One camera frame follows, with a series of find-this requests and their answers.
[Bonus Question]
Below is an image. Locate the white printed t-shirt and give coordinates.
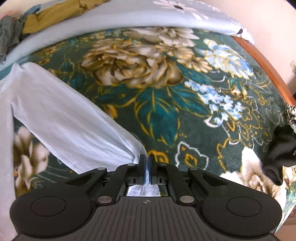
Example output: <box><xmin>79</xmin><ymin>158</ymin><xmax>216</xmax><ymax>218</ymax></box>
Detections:
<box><xmin>0</xmin><ymin>62</ymin><xmax>162</xmax><ymax>241</ymax></box>

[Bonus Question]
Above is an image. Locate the teal floral bed blanket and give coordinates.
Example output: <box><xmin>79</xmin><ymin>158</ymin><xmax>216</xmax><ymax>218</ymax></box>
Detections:
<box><xmin>1</xmin><ymin>27</ymin><xmax>295</xmax><ymax>219</ymax></box>

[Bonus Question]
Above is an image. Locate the black garment at bed edge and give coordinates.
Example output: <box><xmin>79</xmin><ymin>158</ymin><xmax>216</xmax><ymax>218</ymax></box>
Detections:
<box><xmin>261</xmin><ymin>125</ymin><xmax>295</xmax><ymax>186</ymax></box>

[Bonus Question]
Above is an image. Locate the light blue daisy quilt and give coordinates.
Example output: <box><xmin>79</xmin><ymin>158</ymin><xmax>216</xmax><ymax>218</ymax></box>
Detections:
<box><xmin>1</xmin><ymin>1</ymin><xmax>254</xmax><ymax>70</ymax></box>

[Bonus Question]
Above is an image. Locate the mustard yellow knit sweater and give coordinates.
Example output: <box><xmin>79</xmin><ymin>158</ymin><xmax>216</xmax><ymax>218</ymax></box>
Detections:
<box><xmin>22</xmin><ymin>0</ymin><xmax>107</xmax><ymax>34</ymax></box>

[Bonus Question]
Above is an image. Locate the grey sweatshirt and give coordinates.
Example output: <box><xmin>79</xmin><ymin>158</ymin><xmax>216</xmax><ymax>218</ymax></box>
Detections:
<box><xmin>1</xmin><ymin>15</ymin><xmax>25</xmax><ymax>62</ymax></box>

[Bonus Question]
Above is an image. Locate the orange wooden bed frame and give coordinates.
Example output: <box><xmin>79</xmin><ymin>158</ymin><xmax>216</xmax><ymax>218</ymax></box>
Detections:
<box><xmin>232</xmin><ymin>36</ymin><xmax>295</xmax><ymax>105</ymax></box>

